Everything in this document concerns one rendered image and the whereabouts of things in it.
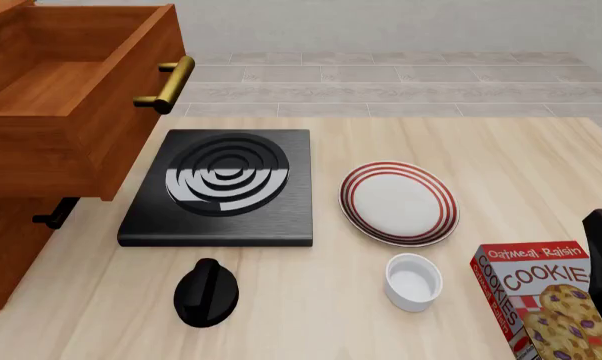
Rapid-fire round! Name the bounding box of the white plate with red rings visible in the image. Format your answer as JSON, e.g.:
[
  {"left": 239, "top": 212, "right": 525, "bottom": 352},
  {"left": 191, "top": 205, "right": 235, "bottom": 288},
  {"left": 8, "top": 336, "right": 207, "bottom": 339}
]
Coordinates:
[{"left": 338, "top": 161, "right": 461, "bottom": 249}]

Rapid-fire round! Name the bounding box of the flat black stove plate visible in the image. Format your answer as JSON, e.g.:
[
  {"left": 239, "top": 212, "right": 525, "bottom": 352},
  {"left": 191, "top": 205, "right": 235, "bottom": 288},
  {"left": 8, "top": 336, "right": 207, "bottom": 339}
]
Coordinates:
[{"left": 117, "top": 129, "right": 315, "bottom": 249}]

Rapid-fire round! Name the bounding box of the oatmeal raisin cookies box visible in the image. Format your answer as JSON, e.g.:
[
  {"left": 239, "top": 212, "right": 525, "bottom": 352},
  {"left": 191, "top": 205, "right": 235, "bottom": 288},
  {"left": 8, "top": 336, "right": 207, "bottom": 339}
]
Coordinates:
[{"left": 469, "top": 240, "right": 602, "bottom": 360}]

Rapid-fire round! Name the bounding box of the small white ramekin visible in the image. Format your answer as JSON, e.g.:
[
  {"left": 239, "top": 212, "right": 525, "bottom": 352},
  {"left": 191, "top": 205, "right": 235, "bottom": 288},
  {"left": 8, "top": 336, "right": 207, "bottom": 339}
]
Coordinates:
[{"left": 384, "top": 252, "right": 444, "bottom": 313}]

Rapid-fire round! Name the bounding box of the round black stove knob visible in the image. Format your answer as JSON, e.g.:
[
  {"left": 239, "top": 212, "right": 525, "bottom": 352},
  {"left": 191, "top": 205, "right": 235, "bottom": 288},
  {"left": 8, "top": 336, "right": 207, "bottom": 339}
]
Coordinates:
[{"left": 173, "top": 257, "right": 241, "bottom": 329}]

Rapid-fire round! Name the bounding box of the open wooden drawer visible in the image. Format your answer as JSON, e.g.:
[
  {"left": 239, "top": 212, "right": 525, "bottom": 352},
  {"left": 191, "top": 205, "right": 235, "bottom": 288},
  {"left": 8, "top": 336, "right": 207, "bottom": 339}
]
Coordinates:
[{"left": 0, "top": 3, "right": 187, "bottom": 203}]

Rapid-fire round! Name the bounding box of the brass drawer handle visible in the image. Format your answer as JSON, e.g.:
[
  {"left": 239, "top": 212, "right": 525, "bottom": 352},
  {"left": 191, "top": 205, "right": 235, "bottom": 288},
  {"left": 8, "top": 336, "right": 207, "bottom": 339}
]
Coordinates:
[{"left": 132, "top": 55, "right": 196, "bottom": 116}]

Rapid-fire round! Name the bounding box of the dark drawer handle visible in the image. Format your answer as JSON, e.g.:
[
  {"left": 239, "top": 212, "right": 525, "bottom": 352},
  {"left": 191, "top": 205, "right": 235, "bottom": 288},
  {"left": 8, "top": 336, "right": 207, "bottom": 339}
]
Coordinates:
[{"left": 32, "top": 196, "right": 80, "bottom": 231}]

